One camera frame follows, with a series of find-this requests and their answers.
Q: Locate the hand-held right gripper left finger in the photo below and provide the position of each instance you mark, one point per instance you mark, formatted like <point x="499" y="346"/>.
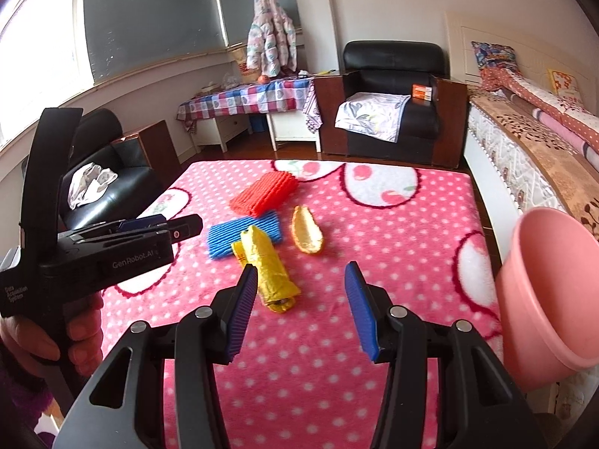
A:
<point x="243" y="308"/>

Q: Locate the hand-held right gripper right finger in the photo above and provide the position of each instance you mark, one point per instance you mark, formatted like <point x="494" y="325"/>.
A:
<point x="360" y="313"/>

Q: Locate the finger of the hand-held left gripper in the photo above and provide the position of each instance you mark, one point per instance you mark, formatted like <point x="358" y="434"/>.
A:
<point x="135" y="223"/>
<point x="185" y="229"/>

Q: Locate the blue foam fruit net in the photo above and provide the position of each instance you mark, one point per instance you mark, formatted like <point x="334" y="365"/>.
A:
<point x="224" y="238"/>

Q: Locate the yellow plastic bag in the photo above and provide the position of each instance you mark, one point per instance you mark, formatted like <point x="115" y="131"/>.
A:
<point x="266" y="266"/>

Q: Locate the red foam fruit net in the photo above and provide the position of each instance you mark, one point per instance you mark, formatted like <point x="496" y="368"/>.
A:
<point x="262" y="194"/>

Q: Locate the pink plastic bucket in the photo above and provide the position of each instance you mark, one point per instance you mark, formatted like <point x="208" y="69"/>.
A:
<point x="538" y="290"/>

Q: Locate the person's left forearm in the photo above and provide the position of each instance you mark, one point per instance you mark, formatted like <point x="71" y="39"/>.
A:
<point x="23" y="397"/>

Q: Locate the person's left hand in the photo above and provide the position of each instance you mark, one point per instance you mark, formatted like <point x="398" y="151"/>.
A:
<point x="86" y="332"/>

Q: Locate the black armchair with white cloth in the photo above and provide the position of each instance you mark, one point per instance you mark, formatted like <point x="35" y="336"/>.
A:
<point x="126" y="182"/>

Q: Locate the crumpled white cloth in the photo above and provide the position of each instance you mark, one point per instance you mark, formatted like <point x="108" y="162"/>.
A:
<point x="91" y="184"/>

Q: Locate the pink polka dot blanket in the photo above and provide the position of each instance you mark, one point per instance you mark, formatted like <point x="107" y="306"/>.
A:
<point x="397" y="252"/>

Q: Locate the white desk with drawer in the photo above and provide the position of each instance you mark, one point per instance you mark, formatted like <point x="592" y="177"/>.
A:
<point x="224" y="131"/>

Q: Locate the checked tablecloth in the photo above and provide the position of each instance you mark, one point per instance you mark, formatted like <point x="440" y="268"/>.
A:
<point x="238" y="98"/>

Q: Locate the white cabinet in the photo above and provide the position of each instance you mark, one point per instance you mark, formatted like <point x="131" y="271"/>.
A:
<point x="292" y="128"/>

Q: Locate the orange fruit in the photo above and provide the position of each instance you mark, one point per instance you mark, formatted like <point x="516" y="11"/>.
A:
<point x="262" y="79"/>

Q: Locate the checked hanging towel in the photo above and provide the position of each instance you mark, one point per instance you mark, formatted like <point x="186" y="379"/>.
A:
<point x="311" y="110"/>

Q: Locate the bright window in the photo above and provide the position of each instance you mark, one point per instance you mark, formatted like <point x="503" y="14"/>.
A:
<point x="37" y="56"/>

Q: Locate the silvery floral cushion cover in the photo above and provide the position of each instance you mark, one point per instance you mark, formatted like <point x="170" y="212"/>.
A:
<point x="372" y="114"/>

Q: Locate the grey window pane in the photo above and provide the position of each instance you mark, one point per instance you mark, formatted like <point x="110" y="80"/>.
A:
<point x="149" y="23"/>

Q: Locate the hanging patterned puffer jacket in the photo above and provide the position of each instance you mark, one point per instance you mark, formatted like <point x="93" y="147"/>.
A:
<point x="271" y="37"/>

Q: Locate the orange cardboard box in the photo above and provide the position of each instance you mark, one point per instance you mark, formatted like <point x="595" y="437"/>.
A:
<point x="422" y="91"/>

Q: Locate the bed with patterned bedding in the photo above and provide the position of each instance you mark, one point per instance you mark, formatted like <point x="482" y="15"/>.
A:
<point x="538" y="149"/>

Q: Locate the black armchair with floral cushion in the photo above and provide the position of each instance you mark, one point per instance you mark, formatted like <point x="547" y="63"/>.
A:
<point x="393" y="56"/>

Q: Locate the pink patterned quilt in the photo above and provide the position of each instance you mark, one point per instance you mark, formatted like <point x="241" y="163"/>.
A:
<point x="538" y="98"/>

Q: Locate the white headboard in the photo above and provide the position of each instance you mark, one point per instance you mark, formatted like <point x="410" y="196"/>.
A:
<point x="461" y="46"/>

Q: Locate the blue floral pillow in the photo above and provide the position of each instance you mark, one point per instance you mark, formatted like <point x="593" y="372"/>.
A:
<point x="493" y="56"/>

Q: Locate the yellow pillow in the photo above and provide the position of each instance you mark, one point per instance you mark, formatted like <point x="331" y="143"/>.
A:
<point x="565" y="85"/>

